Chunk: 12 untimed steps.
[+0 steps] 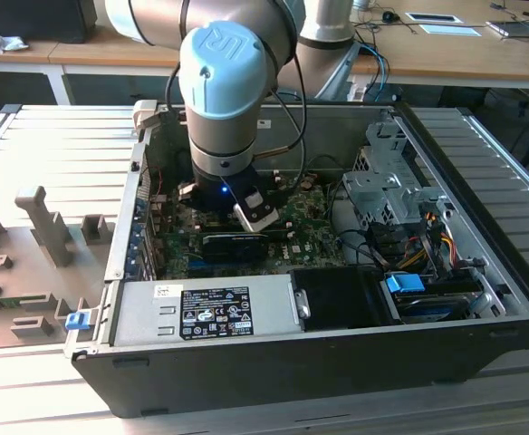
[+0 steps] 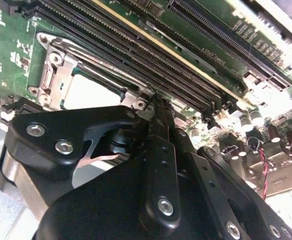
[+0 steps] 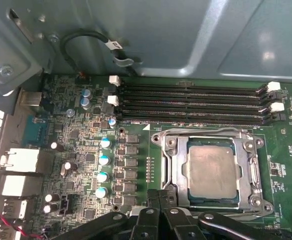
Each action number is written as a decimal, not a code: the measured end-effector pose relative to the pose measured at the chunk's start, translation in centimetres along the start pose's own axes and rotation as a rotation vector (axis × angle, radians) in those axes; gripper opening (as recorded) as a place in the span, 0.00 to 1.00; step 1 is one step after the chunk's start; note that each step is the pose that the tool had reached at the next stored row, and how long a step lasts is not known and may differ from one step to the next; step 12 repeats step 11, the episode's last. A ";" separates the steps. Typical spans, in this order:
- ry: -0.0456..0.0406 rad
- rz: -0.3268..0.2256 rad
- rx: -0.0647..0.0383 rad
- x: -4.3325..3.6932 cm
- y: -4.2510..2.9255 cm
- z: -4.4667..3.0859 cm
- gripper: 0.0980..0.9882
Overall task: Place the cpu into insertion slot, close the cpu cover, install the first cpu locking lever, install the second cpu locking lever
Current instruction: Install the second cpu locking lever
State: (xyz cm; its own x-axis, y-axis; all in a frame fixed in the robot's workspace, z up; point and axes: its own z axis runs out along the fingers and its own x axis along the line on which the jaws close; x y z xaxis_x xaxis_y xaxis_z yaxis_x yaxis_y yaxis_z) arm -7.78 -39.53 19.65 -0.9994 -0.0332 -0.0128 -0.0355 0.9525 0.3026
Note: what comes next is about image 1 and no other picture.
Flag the black graphics card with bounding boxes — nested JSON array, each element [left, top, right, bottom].
[[200, 231, 270, 266]]

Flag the green motherboard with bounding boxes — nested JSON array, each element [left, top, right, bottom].
[[149, 174, 351, 280]]

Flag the grey power supply unit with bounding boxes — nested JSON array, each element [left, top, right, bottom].
[[110, 274, 303, 348]]

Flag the grey metal drive cage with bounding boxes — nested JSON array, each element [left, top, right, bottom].
[[340, 118, 458, 227]]

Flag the black plastic fan shroud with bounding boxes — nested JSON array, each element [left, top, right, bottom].
[[289, 266, 404, 332]]

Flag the blue case latch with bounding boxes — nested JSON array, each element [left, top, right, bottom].
[[64, 311, 90, 332]]

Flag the black open pc case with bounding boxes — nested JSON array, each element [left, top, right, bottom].
[[63, 100, 529, 421]]

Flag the hard disk in blue carrier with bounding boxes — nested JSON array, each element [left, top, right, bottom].
[[384, 273, 472, 324]]

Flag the black box on desk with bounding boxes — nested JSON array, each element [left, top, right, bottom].
[[0, 0, 99, 44]]

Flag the crumpled white paper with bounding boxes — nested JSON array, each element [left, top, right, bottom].
[[0, 24, 31, 55]]

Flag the white framed desk hatch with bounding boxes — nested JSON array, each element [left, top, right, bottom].
[[404, 11, 465, 24]]

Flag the pale blue desk hatch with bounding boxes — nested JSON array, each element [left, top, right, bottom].
[[419, 23, 486, 38]]

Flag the grey tablet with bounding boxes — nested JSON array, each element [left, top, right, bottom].
[[486, 20, 529, 41]]

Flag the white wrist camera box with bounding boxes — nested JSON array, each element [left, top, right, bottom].
[[232, 188, 280, 234]]

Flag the thin red wire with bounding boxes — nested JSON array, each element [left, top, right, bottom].
[[148, 167, 164, 197]]

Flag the beige case handle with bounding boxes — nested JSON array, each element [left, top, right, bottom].
[[132, 100, 159, 133]]

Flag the silver metal bracket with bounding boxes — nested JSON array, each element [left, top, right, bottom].
[[293, 289, 313, 321]]

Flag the yellow red power wires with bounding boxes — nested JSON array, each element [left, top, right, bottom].
[[399, 226, 458, 269]]

